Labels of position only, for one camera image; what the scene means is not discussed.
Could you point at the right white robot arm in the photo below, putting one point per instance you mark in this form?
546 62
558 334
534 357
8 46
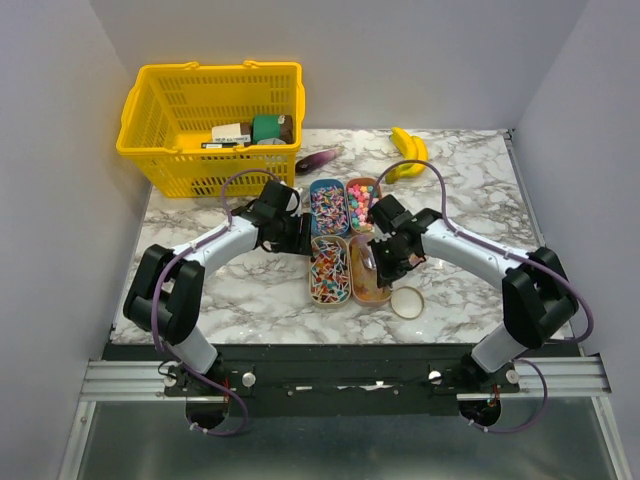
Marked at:
536 299

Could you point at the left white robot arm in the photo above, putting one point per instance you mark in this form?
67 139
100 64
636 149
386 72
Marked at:
164 298

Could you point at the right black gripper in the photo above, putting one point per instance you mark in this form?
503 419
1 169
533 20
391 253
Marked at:
387 273

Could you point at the yellow plastic shopping basket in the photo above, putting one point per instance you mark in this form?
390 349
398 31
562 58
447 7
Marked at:
172 108

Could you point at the white and brown box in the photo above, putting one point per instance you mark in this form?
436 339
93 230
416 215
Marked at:
236 133

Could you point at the metal candy scoop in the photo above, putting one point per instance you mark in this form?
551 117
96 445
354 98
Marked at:
367 257

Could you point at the gold jar lid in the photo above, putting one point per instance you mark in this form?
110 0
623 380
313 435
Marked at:
407 302

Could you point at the purple eggplant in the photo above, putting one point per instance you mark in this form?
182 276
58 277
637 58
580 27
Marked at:
317 160

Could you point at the pink tray popsicle candies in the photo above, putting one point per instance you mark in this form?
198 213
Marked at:
363 281

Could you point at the blue tray swirl lollipops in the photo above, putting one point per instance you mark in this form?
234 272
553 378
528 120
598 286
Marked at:
328 204

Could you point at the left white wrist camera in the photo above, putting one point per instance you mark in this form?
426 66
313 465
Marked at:
297 199

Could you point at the beige tray round lollipops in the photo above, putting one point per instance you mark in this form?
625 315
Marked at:
329 271

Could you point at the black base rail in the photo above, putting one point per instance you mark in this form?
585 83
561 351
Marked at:
344 380

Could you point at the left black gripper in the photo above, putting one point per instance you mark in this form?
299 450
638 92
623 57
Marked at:
300 243

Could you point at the black flat box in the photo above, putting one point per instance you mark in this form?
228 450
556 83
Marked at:
224 145

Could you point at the pink tray star candies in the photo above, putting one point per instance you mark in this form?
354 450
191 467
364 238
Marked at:
360 194

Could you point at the yellow banana bunch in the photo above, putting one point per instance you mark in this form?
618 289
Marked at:
411 148

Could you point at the green and brown package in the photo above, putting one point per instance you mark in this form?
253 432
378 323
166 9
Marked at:
272 126

